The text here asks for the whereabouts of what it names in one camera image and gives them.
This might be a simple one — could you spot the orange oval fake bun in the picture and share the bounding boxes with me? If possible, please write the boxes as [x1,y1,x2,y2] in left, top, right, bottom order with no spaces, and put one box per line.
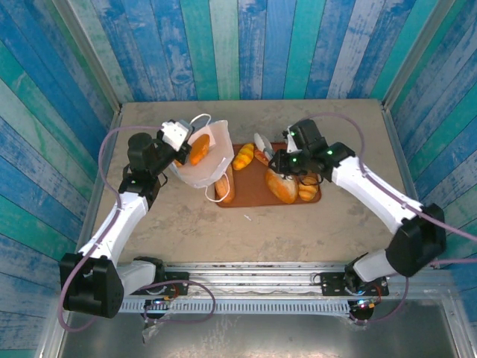
[189,134,211,166]

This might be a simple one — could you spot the large oval fake loaf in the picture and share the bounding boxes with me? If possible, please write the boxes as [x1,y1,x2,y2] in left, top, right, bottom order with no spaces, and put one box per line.
[265,167,300,204]

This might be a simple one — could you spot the metal kitchen tongs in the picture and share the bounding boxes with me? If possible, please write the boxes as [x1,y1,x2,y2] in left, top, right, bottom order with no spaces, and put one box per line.
[253,133,277,160]

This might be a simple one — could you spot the white patterned paper bag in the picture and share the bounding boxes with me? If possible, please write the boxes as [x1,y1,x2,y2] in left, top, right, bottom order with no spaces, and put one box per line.
[169,113,236,203]

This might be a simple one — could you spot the yellow striped fake croissant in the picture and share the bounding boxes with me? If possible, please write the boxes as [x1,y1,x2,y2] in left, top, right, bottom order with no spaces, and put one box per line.
[232,142,256,172]

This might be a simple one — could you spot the small striped fake roll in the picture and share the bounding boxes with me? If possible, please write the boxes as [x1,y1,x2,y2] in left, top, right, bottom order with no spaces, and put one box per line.
[297,175,322,202]

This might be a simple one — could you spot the long fake baguette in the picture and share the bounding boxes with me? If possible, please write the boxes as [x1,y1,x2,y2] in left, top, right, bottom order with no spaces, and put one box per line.
[215,163,236,204]

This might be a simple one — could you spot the brown rectangular tray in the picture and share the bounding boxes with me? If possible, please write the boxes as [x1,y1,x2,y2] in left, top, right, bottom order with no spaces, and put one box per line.
[214,142,323,208]

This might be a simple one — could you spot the clear plastic wrap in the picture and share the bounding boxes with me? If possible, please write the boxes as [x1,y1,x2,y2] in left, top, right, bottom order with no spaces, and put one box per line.
[140,316,165,344]

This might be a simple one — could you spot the grey metal shelf panel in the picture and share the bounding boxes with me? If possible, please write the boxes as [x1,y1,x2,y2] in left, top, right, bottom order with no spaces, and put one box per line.
[37,311,477,358]

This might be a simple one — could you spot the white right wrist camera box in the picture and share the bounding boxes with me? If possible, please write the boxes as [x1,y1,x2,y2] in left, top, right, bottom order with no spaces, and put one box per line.
[282,126,299,154]

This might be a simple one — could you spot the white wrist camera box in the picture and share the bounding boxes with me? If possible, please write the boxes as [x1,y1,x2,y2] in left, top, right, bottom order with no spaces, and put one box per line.
[282,126,299,154]
[156,119,195,152]

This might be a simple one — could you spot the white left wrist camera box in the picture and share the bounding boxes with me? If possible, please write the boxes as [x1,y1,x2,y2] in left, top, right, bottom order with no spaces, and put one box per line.
[156,119,195,152]

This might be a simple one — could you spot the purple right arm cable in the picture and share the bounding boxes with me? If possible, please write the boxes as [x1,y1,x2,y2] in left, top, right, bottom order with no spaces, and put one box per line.
[286,111,477,325]

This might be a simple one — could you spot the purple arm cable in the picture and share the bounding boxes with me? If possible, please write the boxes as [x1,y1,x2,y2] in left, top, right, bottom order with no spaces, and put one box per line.
[59,125,217,333]
[286,111,477,325]

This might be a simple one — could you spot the aluminium table side rail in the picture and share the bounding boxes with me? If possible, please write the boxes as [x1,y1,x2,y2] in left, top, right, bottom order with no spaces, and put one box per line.
[70,106,124,269]
[379,100,426,216]

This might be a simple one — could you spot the aluminium mounting rail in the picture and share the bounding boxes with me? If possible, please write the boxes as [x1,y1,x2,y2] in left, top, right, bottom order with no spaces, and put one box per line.
[55,260,458,299]

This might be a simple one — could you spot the grey metal corner post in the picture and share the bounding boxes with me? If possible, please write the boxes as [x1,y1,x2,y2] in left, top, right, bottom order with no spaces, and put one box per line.
[382,0,458,109]
[51,0,124,113]

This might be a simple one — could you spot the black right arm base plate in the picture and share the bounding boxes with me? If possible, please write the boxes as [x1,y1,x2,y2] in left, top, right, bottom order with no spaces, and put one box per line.
[320,271,389,298]

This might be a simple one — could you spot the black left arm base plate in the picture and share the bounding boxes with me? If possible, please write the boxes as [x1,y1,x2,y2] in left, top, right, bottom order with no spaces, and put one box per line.
[122,274,190,296]

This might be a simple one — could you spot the grey slotted cable duct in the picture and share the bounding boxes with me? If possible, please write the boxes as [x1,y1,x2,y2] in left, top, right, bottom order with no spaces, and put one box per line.
[70,299,353,317]

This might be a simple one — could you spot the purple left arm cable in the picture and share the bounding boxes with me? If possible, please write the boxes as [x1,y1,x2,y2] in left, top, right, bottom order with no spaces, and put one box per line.
[59,125,217,333]

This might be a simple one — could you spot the black round mount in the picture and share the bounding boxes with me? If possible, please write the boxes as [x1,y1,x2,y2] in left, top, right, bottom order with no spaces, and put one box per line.
[350,308,373,325]

